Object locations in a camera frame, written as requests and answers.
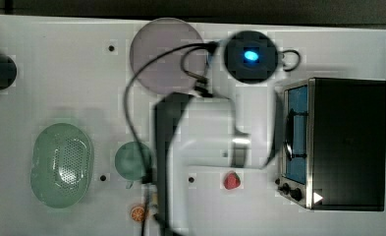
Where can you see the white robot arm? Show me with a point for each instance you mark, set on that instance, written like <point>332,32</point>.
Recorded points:
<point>232,127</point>

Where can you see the black toaster oven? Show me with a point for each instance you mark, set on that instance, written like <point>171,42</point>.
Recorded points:
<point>333,151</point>

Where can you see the green oval strainer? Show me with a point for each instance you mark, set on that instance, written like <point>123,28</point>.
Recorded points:
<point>61,166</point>

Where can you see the plush orange slice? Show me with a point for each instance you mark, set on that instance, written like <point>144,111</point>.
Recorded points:
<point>137,213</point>

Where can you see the plush strawberry near oven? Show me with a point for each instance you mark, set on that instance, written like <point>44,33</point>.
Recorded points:
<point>231,181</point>

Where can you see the green cup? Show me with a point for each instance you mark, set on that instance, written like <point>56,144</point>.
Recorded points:
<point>131,161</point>

